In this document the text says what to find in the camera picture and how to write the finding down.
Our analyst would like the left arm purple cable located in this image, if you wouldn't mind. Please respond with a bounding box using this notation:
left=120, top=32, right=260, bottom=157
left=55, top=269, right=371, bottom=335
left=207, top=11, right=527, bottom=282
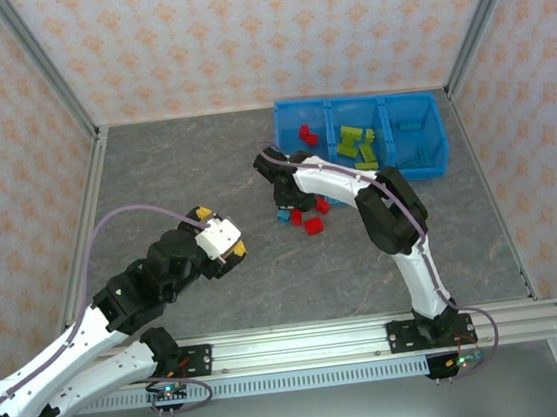
left=0, top=196, right=233, bottom=417

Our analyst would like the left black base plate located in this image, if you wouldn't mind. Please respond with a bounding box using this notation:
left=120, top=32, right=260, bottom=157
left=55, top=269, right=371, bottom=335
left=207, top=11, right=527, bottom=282
left=138, top=343, right=216, bottom=384

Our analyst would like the right aluminium upright post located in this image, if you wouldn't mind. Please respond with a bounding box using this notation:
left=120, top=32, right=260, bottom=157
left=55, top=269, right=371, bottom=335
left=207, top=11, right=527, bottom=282
left=434, top=0, right=542, bottom=101

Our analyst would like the left aluminium table side rail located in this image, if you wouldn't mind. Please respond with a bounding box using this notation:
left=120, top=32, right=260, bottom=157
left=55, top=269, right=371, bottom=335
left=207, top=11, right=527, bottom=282
left=36, top=126, right=134, bottom=345

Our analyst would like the right aluminium table side rail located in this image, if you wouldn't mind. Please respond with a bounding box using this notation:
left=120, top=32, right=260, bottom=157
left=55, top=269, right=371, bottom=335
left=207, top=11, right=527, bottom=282
left=443, top=79, right=544, bottom=309

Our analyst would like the grey slotted cable duct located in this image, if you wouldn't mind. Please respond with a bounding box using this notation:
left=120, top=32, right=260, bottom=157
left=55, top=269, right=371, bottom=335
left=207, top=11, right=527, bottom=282
left=53, top=355, right=432, bottom=417

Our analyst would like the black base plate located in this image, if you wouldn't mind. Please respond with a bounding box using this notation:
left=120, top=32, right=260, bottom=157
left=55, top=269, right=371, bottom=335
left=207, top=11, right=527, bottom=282
left=138, top=343, right=216, bottom=384
left=385, top=310, right=476, bottom=356

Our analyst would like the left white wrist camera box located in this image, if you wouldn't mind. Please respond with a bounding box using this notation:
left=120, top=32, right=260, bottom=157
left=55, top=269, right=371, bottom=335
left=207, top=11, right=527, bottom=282
left=192, top=215, right=245, bottom=268

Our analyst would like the left small circuit board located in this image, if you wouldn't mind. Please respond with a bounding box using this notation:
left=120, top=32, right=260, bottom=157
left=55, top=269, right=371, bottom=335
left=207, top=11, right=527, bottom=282
left=145, top=379, right=192, bottom=417

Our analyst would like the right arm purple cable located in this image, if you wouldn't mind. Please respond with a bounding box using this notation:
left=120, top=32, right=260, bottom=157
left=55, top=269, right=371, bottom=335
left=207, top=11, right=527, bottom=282
left=259, top=123, right=505, bottom=400

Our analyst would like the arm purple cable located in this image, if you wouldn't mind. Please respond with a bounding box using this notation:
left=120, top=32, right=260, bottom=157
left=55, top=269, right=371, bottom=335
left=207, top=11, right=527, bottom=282
left=259, top=123, right=505, bottom=400
left=0, top=196, right=233, bottom=417

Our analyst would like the blue three-compartment plastic bin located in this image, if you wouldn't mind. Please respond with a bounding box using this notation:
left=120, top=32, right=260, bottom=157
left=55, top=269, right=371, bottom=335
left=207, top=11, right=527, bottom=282
left=270, top=80, right=454, bottom=197

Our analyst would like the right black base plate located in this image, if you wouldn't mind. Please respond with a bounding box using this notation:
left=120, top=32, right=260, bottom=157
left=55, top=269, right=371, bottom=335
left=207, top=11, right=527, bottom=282
left=385, top=310, right=476, bottom=356

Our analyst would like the aluminium table side rail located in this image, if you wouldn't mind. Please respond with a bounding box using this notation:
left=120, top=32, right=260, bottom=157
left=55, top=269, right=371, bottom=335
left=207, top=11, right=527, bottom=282
left=36, top=126, right=134, bottom=345
left=443, top=79, right=544, bottom=309

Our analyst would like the right small circuit board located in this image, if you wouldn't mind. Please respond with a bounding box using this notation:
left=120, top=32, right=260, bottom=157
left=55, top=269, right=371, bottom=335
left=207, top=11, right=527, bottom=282
left=423, top=347, right=488, bottom=384

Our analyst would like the small circuit board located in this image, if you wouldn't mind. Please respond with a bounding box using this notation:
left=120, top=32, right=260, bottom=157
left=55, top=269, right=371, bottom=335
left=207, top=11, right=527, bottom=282
left=423, top=347, right=488, bottom=384
left=145, top=379, right=192, bottom=417

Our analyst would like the left aluminium upright post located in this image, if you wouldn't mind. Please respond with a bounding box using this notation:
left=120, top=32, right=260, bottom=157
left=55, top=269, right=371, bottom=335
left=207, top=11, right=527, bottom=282
left=0, top=0, right=103, bottom=150

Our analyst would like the aluminium upright post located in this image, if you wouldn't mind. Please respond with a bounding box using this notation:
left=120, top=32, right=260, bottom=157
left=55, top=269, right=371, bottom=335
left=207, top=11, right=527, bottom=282
left=0, top=0, right=103, bottom=150
left=434, top=0, right=542, bottom=101

